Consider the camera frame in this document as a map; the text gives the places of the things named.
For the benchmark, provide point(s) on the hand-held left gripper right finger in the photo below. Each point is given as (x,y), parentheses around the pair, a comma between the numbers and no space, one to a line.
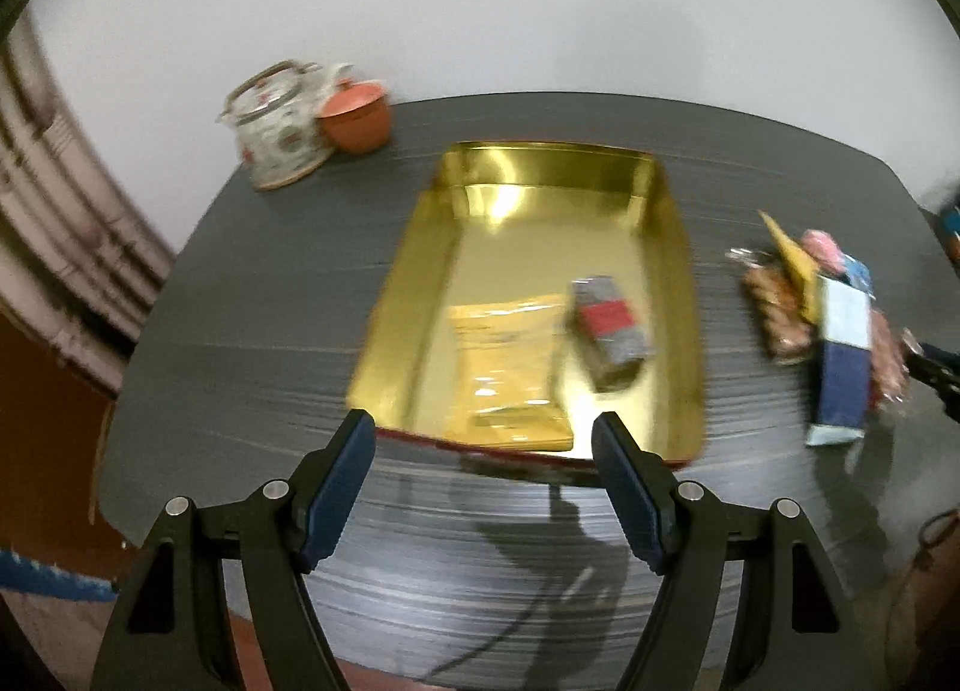
(626,488)

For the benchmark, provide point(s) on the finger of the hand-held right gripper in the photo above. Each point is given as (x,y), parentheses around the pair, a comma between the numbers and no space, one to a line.
(941,364)

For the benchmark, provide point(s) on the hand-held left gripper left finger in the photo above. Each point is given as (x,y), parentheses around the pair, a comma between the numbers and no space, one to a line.
(341,496)

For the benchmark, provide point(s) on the clear brown snack packet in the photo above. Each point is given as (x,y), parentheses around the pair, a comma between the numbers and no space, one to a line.
(889,353)

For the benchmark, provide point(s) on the red gold-lined tin box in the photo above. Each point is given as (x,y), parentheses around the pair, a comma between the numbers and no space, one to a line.
(510,263)

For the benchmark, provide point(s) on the blue white snack box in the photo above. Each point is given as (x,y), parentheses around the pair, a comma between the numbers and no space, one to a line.
(844,376)

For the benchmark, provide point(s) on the blue candy packet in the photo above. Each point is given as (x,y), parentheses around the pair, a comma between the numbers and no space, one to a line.
(859,274)

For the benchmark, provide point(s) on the grey red snack packet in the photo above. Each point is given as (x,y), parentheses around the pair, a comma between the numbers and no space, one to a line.
(611,323)

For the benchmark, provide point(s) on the pink floral snack packet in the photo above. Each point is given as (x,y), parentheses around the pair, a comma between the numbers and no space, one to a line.
(819,248)

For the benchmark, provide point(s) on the clear brown cookie packet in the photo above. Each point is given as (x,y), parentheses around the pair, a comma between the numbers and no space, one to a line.
(776,308)

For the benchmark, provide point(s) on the small yellow snack packet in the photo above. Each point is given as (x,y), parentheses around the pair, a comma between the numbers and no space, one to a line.
(795,259)

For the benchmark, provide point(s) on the floral ceramic teapot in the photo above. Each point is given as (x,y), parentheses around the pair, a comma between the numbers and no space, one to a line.
(277,136)

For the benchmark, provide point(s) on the terracotta tea cup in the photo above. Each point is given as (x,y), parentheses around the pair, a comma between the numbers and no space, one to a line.
(356,121)

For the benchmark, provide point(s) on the beige curtain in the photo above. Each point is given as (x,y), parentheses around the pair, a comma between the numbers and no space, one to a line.
(60,211)

